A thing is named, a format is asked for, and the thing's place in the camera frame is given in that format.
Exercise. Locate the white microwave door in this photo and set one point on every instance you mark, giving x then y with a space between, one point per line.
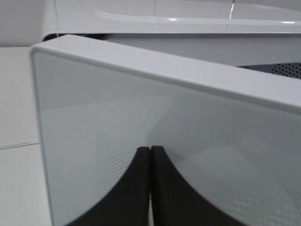
234 134

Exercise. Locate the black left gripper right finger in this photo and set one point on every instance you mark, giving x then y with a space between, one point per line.
174 201

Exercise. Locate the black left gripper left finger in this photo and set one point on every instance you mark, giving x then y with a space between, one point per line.
127 203

